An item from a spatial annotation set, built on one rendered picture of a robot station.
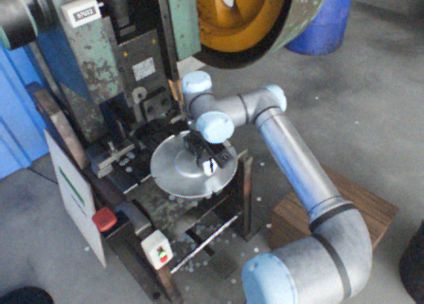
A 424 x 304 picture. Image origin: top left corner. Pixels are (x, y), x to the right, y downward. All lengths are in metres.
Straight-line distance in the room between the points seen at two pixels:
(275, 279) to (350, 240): 0.15
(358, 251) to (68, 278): 1.57
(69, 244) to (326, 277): 1.64
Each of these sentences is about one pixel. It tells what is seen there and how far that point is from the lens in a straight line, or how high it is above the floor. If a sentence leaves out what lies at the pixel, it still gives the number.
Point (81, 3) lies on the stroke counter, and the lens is 0.82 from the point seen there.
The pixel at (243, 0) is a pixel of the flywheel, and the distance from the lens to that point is 1.15.
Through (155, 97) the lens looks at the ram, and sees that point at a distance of 1.08.
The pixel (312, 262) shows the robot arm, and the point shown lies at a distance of 0.57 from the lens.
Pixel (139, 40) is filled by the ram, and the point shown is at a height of 1.16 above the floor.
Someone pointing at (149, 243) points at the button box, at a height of 0.63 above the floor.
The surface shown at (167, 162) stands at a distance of 1.12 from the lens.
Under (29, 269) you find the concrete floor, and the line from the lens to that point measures 2.06.
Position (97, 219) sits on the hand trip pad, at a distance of 1.08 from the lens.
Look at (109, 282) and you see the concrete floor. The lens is 1.84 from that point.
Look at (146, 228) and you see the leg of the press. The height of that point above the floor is 0.63.
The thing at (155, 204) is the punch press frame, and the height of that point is 0.64.
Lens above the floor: 1.60
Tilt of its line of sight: 45 degrees down
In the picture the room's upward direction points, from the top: 6 degrees counter-clockwise
